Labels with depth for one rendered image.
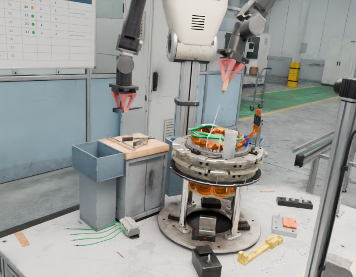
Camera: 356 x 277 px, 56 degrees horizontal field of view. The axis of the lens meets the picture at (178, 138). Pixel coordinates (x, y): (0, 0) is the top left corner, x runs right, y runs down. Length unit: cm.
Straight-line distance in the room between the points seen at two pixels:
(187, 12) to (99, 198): 86
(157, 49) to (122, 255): 250
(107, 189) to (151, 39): 231
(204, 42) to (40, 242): 103
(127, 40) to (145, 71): 216
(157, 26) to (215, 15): 182
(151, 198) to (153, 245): 21
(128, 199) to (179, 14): 81
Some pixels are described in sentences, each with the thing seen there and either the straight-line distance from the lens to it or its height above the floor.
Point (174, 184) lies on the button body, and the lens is 149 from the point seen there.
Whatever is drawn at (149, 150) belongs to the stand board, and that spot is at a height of 106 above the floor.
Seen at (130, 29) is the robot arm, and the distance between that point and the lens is 119.
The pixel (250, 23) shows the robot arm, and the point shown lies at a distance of 112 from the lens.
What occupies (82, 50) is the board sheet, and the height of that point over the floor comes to 130.
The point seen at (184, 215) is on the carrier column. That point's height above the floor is 86.
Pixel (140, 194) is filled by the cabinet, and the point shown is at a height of 89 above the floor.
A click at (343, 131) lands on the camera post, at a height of 129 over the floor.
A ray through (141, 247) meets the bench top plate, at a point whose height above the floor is 78.
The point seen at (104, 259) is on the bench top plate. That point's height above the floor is 78.
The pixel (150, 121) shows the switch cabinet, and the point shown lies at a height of 64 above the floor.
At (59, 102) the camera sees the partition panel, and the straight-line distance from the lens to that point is 337.
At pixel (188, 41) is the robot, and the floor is 145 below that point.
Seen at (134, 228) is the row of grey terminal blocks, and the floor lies 81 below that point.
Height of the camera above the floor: 144
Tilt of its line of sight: 16 degrees down
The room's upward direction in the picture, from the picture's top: 4 degrees clockwise
